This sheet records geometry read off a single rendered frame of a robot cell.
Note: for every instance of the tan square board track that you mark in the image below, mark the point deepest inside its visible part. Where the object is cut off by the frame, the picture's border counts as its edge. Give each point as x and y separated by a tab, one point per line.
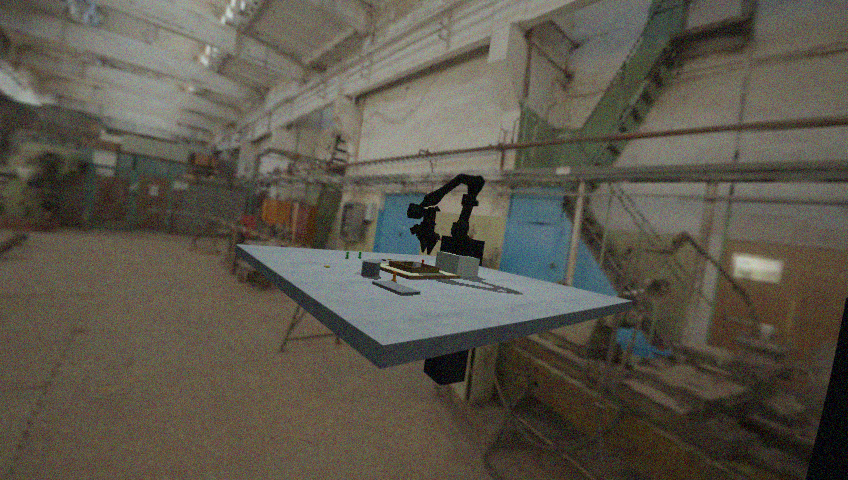
421	277

